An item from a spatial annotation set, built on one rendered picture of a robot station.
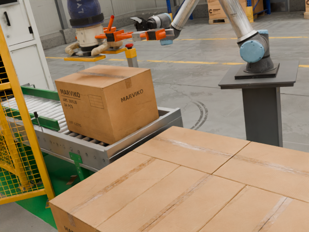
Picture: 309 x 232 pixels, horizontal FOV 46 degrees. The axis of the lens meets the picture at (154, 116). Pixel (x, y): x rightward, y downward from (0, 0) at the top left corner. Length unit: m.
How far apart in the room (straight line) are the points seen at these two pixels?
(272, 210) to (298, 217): 0.10
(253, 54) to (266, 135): 0.66
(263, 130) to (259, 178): 0.99
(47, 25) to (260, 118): 10.01
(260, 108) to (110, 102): 1.09
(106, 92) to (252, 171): 0.97
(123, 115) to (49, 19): 9.99
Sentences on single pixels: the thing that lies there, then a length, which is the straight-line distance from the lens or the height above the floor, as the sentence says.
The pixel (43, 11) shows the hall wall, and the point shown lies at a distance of 12.08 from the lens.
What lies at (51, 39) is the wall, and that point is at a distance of 11.97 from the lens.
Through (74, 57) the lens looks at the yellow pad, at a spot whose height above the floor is 1.10.
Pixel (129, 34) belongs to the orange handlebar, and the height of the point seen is 1.22.
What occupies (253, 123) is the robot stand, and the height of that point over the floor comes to 0.40.
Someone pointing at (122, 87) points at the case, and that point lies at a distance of 2.28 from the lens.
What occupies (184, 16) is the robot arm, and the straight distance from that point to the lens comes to 2.67.
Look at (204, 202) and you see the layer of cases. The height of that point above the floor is 0.54.
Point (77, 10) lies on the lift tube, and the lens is 2.40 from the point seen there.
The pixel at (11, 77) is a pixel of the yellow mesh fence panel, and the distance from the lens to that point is 2.65.
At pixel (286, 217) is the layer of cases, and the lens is 1.57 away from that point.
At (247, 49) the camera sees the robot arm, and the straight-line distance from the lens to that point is 2.40.
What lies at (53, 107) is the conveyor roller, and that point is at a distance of 3.54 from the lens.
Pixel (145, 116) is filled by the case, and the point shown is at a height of 0.65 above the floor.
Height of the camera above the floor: 1.51
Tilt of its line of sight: 21 degrees down
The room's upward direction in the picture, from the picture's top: 11 degrees counter-clockwise
